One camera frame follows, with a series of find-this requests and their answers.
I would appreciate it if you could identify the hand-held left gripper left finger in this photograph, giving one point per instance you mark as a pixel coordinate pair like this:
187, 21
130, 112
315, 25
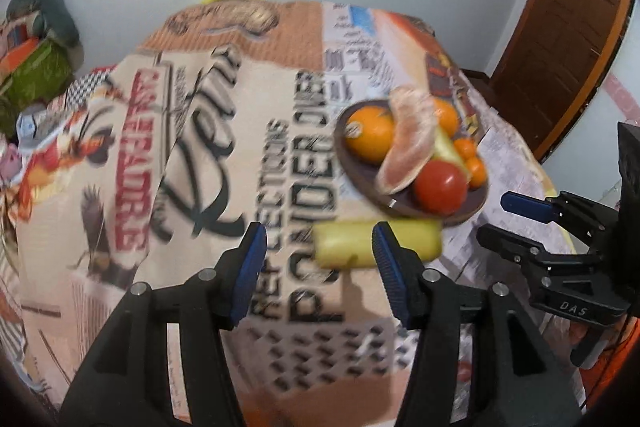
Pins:
250, 267

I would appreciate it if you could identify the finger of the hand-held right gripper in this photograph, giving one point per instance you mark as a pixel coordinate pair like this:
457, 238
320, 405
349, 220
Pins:
510, 244
527, 206

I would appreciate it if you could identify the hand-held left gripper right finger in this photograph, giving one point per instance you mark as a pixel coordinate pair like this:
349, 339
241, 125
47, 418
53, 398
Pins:
392, 277

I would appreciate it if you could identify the yellow banana toy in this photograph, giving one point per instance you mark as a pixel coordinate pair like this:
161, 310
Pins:
350, 244

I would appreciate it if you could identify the small tangerine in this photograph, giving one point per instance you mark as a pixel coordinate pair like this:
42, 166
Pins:
465, 147
476, 171

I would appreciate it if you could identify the red tomato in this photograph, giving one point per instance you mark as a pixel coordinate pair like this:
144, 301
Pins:
440, 187

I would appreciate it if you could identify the dark purple plate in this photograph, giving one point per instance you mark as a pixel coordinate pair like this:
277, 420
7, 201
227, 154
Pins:
357, 177

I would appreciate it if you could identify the peeled grapefruit segment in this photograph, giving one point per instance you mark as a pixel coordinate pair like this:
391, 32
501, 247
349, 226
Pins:
407, 142

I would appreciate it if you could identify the large orange with sticker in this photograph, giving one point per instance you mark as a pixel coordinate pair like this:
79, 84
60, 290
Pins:
367, 134

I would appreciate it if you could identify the person's right forearm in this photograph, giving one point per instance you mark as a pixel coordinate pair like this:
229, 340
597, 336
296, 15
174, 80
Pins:
615, 357

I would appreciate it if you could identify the printed blanket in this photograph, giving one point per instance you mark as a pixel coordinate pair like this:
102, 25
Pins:
225, 147

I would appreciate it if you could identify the brown wooden door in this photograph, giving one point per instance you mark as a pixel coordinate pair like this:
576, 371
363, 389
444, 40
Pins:
565, 32

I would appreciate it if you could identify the small blue white object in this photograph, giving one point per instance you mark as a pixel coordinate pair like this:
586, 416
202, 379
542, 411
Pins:
25, 124

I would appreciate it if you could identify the green bag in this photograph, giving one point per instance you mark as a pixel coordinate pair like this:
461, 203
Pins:
40, 69

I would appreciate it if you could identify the orange box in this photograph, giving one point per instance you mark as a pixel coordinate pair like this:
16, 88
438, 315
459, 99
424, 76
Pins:
15, 57

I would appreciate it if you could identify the grey plush toy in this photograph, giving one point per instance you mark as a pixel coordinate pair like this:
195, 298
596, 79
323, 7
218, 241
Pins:
45, 7

